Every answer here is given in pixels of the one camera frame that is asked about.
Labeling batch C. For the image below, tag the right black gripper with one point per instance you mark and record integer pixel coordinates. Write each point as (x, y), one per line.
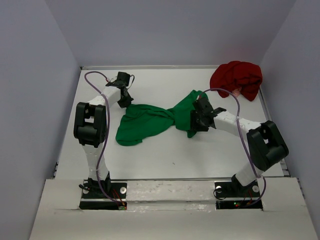
(193, 123)

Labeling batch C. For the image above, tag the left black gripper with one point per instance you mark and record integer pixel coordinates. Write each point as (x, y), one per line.
(124, 104)

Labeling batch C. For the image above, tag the green t shirt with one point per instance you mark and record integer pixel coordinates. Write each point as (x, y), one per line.
(142, 121)

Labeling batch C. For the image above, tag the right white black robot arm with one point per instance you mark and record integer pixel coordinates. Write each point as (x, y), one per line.
(262, 142)

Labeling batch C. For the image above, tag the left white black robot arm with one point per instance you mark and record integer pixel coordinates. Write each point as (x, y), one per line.
(92, 126)

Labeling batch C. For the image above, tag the red t shirt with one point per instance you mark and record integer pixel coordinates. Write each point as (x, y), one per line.
(240, 77)

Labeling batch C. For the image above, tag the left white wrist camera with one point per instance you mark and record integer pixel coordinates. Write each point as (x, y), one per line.
(112, 80)

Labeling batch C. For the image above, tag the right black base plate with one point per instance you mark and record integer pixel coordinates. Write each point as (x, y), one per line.
(228, 198)

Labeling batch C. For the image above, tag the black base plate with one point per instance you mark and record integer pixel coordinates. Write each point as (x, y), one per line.
(228, 198)
(92, 198)

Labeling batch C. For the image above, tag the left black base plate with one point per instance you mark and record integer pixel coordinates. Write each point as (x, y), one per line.
(92, 198)

